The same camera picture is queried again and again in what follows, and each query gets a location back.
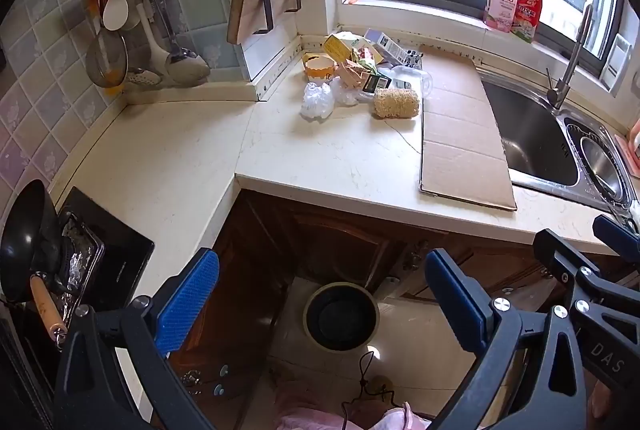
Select metal mesh strainer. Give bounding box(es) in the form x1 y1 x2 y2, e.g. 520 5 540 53
85 0 129 88

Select white plastic spatula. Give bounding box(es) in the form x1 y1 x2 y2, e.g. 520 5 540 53
134 0 172 78

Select white wall outlet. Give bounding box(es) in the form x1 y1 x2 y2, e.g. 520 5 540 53
600 34 632 91

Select aluminium foil sheet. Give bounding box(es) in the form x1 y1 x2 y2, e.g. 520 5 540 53
56 214 106 313

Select pink plastic item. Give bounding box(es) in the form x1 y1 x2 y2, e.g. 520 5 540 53
614 120 640 177

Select brown wooden cabinet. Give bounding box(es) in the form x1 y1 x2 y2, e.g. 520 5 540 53
165 189 640 411

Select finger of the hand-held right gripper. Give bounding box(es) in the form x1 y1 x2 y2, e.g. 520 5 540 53
592 214 640 263
532 230 640 326

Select tan paper wrapper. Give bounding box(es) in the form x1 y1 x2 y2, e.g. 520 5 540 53
334 60 373 91

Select thin black cable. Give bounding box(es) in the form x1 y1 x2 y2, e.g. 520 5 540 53
341 350 396 430

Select black frying pan wooden handle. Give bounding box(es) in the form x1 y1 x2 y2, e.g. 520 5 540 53
0 180 69 342

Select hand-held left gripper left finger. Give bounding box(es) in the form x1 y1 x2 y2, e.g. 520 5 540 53
54 247 221 430

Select green printed wrapper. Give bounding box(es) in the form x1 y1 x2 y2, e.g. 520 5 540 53
350 40 384 75

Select black oven front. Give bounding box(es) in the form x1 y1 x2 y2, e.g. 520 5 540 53
0 300 57 430

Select clear plastic container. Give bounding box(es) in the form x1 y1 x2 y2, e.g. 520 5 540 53
377 64 434 99

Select yellow slipper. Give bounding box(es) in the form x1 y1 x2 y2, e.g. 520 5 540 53
367 375 396 400

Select yellow snack packet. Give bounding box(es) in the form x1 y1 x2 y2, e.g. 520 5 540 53
322 34 362 66

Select person's pink trousers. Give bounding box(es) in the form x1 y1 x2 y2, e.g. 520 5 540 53
275 402 433 430

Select brown cardboard sheet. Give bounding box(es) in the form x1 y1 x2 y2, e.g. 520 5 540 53
419 44 517 211

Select orange white paper cup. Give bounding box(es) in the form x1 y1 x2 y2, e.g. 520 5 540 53
304 52 336 81

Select red spray bottle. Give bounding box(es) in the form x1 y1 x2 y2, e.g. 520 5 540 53
515 0 548 43

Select stainless steel faucet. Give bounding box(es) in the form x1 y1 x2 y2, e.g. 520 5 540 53
545 4 594 111

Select crumpled white plastic bag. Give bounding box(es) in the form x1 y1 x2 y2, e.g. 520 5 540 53
300 81 335 121

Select stainless steel sink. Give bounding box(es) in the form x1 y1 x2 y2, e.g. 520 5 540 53
477 67 640 217

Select black cutting board holder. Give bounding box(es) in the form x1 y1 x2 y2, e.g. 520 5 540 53
252 0 302 35

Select round beige trash bin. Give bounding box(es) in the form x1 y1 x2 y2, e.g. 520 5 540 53
302 281 381 352

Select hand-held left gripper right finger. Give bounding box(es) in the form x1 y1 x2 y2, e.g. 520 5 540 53
425 249 589 430

